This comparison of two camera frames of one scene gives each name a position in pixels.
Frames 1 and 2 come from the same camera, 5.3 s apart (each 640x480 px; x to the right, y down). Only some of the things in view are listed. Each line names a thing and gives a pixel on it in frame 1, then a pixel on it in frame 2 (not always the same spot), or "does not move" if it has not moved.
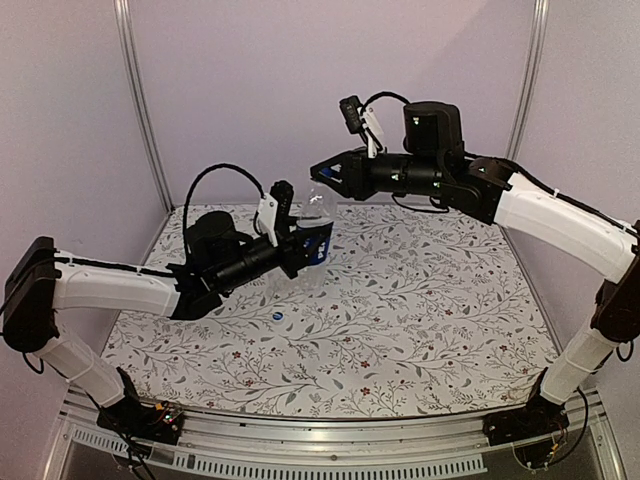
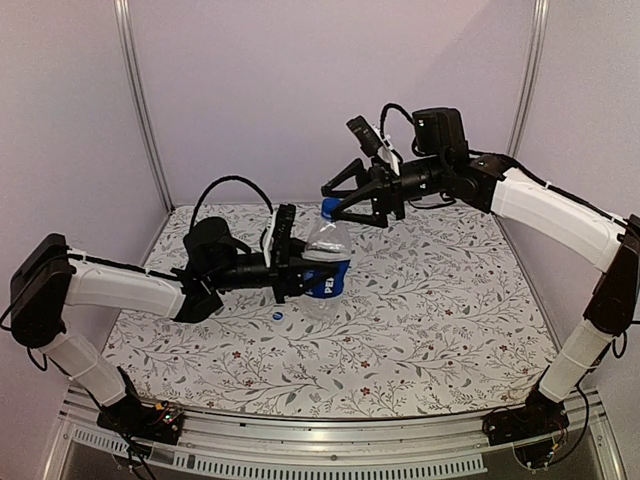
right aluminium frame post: x=530 y=75 does not move
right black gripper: x=355 y=178 -> x=385 y=192
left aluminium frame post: x=140 y=99 does not move
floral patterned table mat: x=433 y=307 does not move
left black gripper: x=293 y=252 -> x=290 y=278
